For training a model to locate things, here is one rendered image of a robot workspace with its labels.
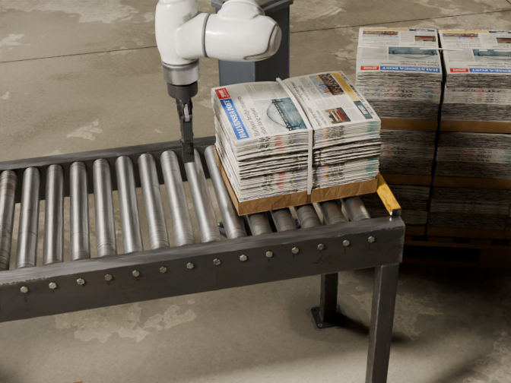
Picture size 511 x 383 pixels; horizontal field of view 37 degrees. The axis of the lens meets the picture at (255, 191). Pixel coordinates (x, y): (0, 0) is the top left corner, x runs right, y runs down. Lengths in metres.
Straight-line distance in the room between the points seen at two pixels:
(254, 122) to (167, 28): 0.32
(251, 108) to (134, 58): 2.85
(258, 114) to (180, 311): 1.14
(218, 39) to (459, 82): 1.13
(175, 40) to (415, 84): 1.09
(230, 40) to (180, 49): 0.12
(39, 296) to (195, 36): 0.71
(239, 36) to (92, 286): 0.68
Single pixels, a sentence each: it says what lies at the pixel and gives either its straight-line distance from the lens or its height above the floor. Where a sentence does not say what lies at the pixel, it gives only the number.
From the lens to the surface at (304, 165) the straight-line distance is 1.94.
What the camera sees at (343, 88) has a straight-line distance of 2.07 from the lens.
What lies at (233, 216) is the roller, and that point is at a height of 0.80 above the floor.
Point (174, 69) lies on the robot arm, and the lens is 1.85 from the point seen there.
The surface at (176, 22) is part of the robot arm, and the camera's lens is 1.80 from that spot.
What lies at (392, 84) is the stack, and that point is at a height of 0.78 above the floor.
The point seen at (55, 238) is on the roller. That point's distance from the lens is 1.99.
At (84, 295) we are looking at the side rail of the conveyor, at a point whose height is 0.73.
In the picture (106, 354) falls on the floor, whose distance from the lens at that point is 2.78.
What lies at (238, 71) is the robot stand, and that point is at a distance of 2.78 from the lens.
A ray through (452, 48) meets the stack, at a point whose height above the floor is 0.83.
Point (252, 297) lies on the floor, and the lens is 2.92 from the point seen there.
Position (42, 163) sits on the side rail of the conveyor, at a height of 0.80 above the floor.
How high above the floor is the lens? 1.98
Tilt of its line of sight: 35 degrees down
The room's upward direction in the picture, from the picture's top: 2 degrees counter-clockwise
